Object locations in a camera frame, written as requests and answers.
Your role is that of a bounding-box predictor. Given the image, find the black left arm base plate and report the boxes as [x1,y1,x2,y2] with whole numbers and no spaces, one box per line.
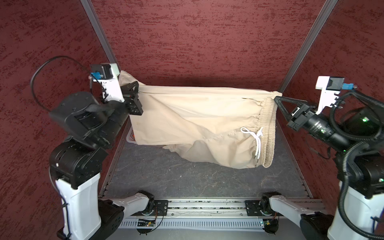
[150,200,169,217]

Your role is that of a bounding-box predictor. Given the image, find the right small circuit board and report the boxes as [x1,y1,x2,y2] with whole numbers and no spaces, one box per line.
[264,219,279,235]

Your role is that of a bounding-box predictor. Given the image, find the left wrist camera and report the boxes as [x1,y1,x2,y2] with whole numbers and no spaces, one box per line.
[90,63,125,103]

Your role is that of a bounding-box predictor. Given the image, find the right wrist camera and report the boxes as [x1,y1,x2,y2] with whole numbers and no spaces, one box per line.
[316,76,357,115]

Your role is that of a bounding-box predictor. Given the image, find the beige drawstring shorts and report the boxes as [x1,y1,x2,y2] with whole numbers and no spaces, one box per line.
[131,83,281,169]

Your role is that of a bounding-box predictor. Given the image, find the small circuit board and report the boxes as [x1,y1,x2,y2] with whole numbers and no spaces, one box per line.
[264,219,279,235]
[137,219,157,228]

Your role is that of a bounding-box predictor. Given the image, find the aluminium right corner post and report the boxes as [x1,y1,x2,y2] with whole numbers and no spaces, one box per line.
[278,0,338,93]

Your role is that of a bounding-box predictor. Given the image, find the white plastic laundry basket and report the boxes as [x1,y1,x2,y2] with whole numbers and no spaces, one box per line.
[126,126,137,144]

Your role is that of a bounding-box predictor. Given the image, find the aluminium front rail frame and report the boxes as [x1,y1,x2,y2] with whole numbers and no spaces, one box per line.
[98,197,328,219]

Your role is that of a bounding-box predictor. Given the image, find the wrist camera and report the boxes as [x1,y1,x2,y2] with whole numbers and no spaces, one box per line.
[316,76,357,115]
[90,63,125,103]

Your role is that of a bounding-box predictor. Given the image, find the aluminium corner post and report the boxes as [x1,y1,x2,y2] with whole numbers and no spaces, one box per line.
[80,0,120,69]
[278,0,338,93]

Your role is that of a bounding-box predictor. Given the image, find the white slotted cable duct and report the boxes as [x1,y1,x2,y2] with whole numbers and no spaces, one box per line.
[119,218,264,232]

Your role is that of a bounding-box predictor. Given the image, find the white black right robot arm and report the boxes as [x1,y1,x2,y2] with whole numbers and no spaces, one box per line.
[258,90,384,240]

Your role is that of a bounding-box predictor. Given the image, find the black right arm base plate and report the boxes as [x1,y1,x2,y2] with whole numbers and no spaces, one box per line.
[245,200,264,217]

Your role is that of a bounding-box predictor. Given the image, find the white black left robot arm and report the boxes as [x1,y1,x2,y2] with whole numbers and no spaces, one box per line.
[49,63,158,240]

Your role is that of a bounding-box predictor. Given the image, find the left small circuit board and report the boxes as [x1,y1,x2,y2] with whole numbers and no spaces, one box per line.
[137,219,157,228]

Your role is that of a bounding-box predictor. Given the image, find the aluminium left corner post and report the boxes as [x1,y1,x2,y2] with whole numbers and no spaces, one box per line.
[80,0,120,69]

